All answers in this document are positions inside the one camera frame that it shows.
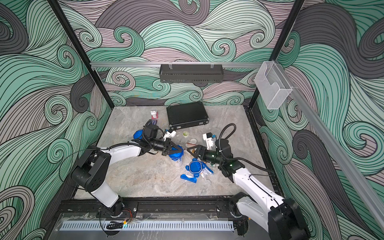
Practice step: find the black hard case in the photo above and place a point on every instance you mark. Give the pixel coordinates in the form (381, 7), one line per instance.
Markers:
(187, 115)

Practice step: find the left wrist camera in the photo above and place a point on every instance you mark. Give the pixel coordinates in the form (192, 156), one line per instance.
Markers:
(152, 131)

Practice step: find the toothpaste and brush packet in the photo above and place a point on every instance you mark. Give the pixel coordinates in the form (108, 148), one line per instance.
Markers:
(206, 172)

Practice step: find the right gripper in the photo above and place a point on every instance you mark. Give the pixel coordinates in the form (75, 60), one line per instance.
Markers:
(201, 148)

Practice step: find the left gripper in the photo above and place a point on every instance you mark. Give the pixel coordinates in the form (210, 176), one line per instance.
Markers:
(170, 145)

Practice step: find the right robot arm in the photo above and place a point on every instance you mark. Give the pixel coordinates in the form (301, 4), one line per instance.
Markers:
(281, 218)

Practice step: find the black wall shelf tray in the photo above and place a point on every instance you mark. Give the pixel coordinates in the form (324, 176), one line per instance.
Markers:
(191, 73)

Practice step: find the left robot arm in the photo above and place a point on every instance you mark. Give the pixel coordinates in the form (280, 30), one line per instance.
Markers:
(91, 168)

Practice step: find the small white pink jar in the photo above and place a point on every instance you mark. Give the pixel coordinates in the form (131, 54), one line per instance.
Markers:
(193, 141)

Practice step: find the white slotted cable duct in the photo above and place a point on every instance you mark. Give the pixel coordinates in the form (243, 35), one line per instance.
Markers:
(149, 226)

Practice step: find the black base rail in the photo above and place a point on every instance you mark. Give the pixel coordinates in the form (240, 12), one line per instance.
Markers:
(217, 206)

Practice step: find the blue-lid container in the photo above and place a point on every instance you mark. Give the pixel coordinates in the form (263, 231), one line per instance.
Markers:
(177, 157)
(138, 135)

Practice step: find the clear acrylic wall holder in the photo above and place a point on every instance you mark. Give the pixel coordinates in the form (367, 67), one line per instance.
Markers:
(272, 83)

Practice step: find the small pink-capped bottle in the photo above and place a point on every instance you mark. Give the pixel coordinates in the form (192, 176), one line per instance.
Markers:
(154, 115)

